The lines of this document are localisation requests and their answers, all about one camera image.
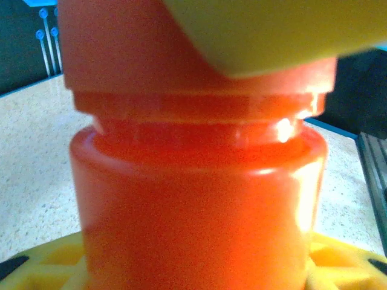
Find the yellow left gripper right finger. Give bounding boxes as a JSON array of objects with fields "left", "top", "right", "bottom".
[{"left": 305, "top": 232, "right": 387, "bottom": 290}]

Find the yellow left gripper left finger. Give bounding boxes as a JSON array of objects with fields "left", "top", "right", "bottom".
[{"left": 0, "top": 232, "right": 91, "bottom": 290}]

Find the orange bottle cap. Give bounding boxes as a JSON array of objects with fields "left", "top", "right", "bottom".
[{"left": 57, "top": 0, "right": 338, "bottom": 120}]

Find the orange pill bottle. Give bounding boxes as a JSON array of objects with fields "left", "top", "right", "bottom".
[{"left": 68, "top": 116, "right": 329, "bottom": 290}]

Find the aluminium front rail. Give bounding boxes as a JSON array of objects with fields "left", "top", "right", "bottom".
[{"left": 358, "top": 132, "right": 387, "bottom": 234}]

